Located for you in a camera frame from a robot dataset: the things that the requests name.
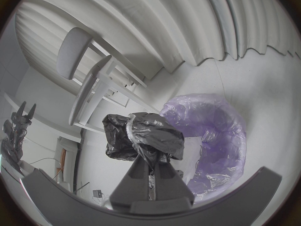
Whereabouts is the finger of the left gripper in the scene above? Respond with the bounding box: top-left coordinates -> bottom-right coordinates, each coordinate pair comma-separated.
27,103 -> 37,121
17,101 -> 27,118

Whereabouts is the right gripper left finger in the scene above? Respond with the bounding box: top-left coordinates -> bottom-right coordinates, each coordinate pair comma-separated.
109,155 -> 151,208

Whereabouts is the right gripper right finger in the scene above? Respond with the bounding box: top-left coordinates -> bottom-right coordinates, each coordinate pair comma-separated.
154,160 -> 194,208

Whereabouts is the black plastic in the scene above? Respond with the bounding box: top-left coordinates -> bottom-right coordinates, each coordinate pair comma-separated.
102,112 -> 185,201

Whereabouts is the purple plastic bag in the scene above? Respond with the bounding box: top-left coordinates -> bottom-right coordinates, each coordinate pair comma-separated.
159,93 -> 247,198

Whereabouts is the white trash bin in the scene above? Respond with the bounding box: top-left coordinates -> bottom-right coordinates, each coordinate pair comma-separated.
160,94 -> 247,197

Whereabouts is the grey and white chair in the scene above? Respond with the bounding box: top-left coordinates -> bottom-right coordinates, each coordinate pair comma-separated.
56,27 -> 163,132

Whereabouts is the white curtain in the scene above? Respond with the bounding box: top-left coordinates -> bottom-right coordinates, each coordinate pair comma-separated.
15,0 -> 227,97
201,0 -> 301,61

